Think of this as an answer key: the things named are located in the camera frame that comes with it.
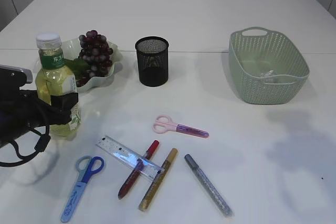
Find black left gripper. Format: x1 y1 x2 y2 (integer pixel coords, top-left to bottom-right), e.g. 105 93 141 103
1 82 78 147

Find yellow tea bottle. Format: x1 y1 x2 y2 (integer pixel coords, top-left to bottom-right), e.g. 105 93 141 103
35 33 81 137

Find purple grape bunch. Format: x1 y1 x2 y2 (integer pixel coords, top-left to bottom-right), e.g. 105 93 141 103
65 30 114 87

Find pink purple capped scissors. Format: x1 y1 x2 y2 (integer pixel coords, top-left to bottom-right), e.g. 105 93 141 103
152 114 209 138

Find clear plastic sheet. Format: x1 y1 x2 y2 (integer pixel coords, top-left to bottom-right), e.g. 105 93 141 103
259 70 274 78

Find pale green wavy plate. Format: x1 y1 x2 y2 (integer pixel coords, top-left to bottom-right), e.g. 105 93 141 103
61 38 122 93

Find clear plastic ruler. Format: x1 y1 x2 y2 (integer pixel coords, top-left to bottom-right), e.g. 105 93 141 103
96 135 165 181

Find red glitter pen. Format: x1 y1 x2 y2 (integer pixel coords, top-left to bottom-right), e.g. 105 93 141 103
118 140 160 200

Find black mesh pen holder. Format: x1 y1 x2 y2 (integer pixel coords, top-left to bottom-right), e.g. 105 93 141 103
135 36 169 87

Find gold glitter pen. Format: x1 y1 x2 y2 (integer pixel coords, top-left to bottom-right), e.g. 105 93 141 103
138 148 178 212

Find silver glitter pen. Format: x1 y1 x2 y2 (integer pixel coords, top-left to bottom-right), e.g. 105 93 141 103
184 154 234 218

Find green woven plastic basket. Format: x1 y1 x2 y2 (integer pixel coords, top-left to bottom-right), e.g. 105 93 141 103
228 27 310 105

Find blue capped scissors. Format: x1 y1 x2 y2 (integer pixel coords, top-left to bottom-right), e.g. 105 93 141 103
60 155 104 223

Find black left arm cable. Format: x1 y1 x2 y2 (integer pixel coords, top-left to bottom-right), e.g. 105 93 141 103
0 95 52 167

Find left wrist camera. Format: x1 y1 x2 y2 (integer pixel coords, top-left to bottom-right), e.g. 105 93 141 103
1 65 33 88

